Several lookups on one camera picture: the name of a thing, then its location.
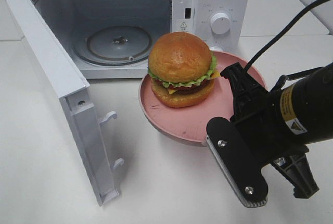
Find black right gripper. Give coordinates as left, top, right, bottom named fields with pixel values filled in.
left=220, top=63, right=319, bottom=198

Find pink round plate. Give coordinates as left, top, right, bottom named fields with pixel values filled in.
left=138, top=51, right=268, bottom=148

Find burger with lettuce and cheese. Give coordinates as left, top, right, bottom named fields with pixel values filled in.
left=148, top=32, right=220, bottom=108

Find white microwave door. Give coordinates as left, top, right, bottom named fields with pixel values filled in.
left=5, top=0, right=124, bottom=206

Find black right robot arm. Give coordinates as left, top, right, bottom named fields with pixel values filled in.
left=221, top=63, right=332, bottom=198

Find white lower microwave knob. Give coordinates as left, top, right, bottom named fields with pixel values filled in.
left=210, top=46, right=223, bottom=52

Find white microwave knob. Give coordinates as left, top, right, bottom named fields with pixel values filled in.
left=210, top=46, right=223, bottom=52
left=210, top=12, right=231, bottom=35

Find white upper microwave knob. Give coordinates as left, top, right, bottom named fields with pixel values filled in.
left=210, top=12, right=231, bottom=35

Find glass microwave turntable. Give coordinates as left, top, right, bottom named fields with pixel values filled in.
left=72, top=26, right=157, bottom=66

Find white microwave oven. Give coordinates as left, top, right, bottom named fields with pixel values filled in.
left=31, top=0, right=248, bottom=79

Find black camera cable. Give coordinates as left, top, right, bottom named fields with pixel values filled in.
left=244, top=0, right=333, bottom=72

